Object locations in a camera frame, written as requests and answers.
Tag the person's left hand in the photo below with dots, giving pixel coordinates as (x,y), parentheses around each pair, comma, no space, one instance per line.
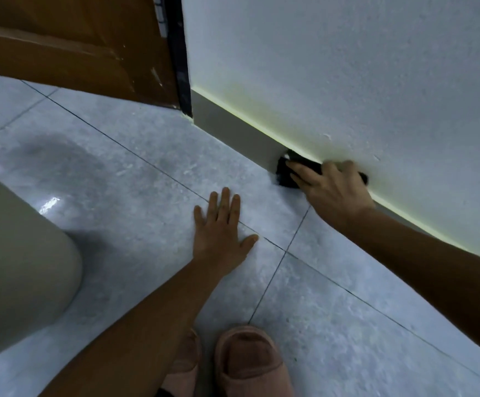
(219,239)

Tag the person's right hand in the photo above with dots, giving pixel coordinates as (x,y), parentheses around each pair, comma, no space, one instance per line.
(337,190)

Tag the black cleaning cloth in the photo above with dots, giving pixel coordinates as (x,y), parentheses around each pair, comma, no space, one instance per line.
(283,177)

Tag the grey baseboard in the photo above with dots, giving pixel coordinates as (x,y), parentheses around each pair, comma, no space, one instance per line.
(231,130)

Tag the person's left forearm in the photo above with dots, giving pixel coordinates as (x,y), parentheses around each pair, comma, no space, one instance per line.
(141,339)

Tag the person's right forearm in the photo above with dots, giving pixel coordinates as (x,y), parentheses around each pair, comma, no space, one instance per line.
(430,268)

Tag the pink slipper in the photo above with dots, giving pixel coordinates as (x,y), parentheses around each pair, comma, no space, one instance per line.
(248,363)
(186,367)

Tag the light green plastic bucket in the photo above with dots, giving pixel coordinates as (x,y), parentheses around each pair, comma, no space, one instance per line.
(17,260)

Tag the silver door hinge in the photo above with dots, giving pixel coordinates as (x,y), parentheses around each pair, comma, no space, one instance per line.
(160,16)

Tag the brown wooden door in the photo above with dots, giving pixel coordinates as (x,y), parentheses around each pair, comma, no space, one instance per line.
(66,49)

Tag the black door frame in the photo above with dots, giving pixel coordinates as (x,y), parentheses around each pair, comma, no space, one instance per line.
(179,49)

